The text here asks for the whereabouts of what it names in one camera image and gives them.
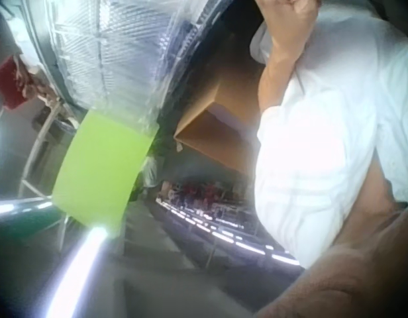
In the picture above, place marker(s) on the person's left fingers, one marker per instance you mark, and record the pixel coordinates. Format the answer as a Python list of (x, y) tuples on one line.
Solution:
[(273, 6)]

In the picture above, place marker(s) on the person's left hand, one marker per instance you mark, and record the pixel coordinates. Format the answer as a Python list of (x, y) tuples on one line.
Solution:
[(295, 18)]

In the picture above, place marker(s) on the shiny white rail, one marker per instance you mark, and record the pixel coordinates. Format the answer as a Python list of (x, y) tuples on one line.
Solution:
[(78, 265)]

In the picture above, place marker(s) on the green pipe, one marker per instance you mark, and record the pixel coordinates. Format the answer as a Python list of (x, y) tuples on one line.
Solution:
[(18, 208)]

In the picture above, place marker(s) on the row of lit work tables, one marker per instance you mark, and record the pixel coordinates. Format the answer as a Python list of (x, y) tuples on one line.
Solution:
[(217, 212)]

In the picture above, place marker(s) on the white metal frame stand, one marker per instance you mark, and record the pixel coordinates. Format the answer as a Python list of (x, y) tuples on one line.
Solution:
[(38, 145)]

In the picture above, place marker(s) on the brown cardboard box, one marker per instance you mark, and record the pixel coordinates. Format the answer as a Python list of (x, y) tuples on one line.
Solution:
[(220, 132)]

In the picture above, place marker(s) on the lime green sheet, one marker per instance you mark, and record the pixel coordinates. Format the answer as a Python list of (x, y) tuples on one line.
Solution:
[(98, 165)]

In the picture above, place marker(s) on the red cloth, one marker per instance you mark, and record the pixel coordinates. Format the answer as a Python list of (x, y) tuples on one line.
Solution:
[(12, 83)]

